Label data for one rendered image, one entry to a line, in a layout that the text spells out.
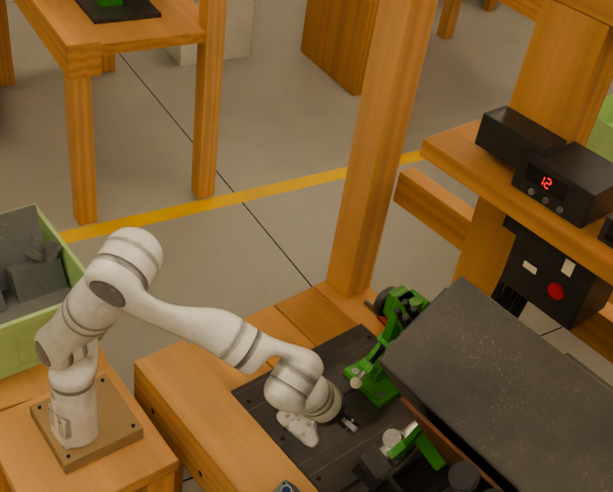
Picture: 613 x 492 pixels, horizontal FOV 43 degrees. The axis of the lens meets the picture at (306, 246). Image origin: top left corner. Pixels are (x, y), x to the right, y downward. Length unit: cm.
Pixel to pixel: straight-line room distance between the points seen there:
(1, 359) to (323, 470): 81
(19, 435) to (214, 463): 44
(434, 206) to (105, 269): 99
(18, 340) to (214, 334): 88
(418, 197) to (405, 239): 195
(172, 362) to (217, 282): 159
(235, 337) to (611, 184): 71
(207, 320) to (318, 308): 96
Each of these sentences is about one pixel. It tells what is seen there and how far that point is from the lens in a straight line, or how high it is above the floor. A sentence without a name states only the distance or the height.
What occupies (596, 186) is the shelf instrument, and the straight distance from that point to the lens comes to 145.
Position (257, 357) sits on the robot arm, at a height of 143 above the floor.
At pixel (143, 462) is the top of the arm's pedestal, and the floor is 85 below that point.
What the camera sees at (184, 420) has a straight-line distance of 180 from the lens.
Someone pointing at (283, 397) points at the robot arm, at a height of 139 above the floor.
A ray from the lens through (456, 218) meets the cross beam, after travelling 189.
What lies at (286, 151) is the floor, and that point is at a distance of 439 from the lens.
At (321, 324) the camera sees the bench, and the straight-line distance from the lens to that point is 207.
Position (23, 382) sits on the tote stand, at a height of 79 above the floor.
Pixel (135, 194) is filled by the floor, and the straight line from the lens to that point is 397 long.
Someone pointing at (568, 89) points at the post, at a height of 172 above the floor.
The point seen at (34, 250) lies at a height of 95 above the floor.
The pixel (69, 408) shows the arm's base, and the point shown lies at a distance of 169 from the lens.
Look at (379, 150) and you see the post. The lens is 188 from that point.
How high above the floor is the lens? 232
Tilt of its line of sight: 38 degrees down
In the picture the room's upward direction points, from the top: 9 degrees clockwise
